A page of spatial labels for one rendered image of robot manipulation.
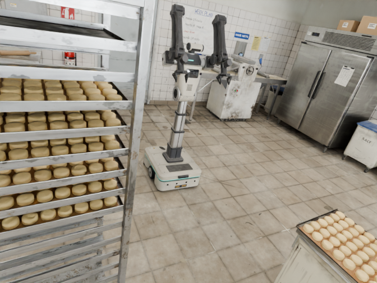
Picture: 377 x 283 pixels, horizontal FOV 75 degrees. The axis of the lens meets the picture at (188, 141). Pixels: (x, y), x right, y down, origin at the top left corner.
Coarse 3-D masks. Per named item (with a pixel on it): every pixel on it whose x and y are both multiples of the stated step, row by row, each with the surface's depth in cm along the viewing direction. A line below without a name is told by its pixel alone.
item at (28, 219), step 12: (72, 204) 99; (84, 204) 97; (96, 204) 98; (108, 204) 101; (24, 216) 87; (36, 216) 88; (48, 216) 89; (60, 216) 92; (0, 228) 84; (12, 228) 84
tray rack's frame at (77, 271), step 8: (112, 0) 61; (120, 0) 62; (128, 0) 63; (136, 0) 64; (144, 0) 65; (88, 264) 170; (96, 264) 172; (64, 272) 163; (72, 272) 164; (80, 272) 165; (40, 280) 156; (48, 280) 157; (56, 280) 158; (80, 280) 160; (88, 280) 161
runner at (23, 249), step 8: (112, 224) 102; (120, 224) 104; (80, 232) 96; (88, 232) 98; (96, 232) 100; (48, 240) 90; (56, 240) 92; (64, 240) 94; (16, 248) 85; (24, 248) 86; (32, 248) 88; (0, 256) 83; (8, 256) 85
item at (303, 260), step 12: (300, 240) 135; (300, 252) 135; (312, 252) 129; (288, 264) 142; (300, 264) 135; (312, 264) 129; (324, 264) 123; (288, 276) 143; (300, 276) 136; (312, 276) 129; (324, 276) 124; (336, 276) 119
